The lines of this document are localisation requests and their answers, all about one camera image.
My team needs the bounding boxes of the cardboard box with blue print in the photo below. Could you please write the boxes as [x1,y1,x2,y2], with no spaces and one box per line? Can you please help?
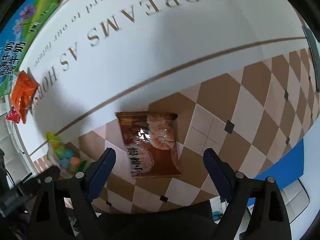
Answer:
[0,0,75,97]

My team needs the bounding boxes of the small red snack packet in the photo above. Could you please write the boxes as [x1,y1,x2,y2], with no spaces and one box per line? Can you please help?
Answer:
[5,107,21,124]

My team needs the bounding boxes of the brown pastry snack packet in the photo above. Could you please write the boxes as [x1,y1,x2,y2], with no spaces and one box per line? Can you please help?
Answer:
[116,111,181,178]

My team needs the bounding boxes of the colourful candy bag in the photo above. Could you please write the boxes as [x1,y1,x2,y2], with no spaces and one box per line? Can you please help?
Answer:
[46,132,88,178]

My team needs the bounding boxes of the small orange foil packet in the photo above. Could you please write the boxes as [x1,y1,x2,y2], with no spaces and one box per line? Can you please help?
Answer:
[11,71,39,124]

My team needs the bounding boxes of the patterned table mat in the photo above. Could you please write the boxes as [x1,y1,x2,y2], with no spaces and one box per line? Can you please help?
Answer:
[15,0,319,213]

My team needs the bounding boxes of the blue mat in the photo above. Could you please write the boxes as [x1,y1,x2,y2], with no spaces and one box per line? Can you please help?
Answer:
[255,139,304,190]

